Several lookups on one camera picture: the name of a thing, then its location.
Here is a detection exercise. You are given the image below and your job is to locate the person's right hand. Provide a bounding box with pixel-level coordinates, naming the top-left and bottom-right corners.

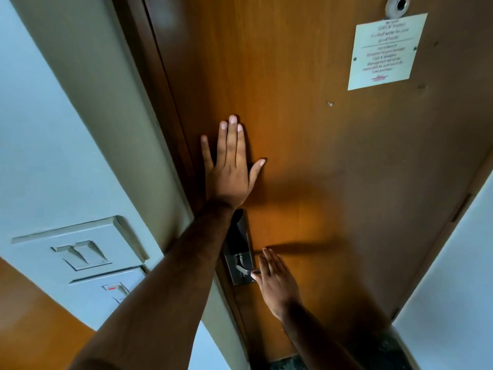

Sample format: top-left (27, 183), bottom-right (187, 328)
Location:
top-left (250, 248), bottom-right (303, 322)

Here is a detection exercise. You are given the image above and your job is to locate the person's left hand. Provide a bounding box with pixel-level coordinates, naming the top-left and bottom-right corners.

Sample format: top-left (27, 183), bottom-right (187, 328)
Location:
top-left (200, 115), bottom-right (267, 209)

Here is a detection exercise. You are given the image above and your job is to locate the brown wooden door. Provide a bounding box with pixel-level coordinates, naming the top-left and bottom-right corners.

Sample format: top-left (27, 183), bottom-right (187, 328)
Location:
top-left (142, 0), bottom-right (493, 363)

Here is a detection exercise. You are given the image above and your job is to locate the person's right forearm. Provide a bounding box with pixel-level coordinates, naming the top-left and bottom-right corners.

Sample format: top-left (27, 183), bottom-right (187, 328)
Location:
top-left (280, 300), bottom-right (366, 370)

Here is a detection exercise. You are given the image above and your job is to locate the person's left forearm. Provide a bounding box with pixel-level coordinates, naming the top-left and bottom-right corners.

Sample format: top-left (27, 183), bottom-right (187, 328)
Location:
top-left (67, 199), bottom-right (236, 370)

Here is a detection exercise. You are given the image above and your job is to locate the dark metal lock plate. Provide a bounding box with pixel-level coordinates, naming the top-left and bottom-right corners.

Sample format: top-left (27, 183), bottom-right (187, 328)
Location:
top-left (222, 208), bottom-right (257, 286)

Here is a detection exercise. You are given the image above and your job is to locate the white paper notice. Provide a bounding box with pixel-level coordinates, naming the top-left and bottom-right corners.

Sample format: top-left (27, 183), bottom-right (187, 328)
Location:
top-left (347, 13), bottom-right (428, 91)

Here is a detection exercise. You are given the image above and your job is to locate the silver door peephole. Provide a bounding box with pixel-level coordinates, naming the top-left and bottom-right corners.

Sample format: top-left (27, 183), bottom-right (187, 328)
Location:
top-left (385, 0), bottom-right (411, 18)

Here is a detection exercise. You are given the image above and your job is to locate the orange wooden panel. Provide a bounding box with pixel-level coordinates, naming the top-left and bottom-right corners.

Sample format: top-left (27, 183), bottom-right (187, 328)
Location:
top-left (0, 257), bottom-right (96, 370)

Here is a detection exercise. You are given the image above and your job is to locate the dark brown door frame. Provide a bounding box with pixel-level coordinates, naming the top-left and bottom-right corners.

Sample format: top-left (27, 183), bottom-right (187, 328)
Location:
top-left (111, 0), bottom-right (251, 359)

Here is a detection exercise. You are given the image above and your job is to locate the white switch with red mark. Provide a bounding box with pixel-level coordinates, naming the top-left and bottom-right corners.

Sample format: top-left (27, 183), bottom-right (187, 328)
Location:
top-left (68, 266), bottom-right (147, 317)

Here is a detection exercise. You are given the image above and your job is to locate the white double switch plate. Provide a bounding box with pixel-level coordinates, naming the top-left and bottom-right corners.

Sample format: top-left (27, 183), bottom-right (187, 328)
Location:
top-left (11, 216), bottom-right (150, 283)

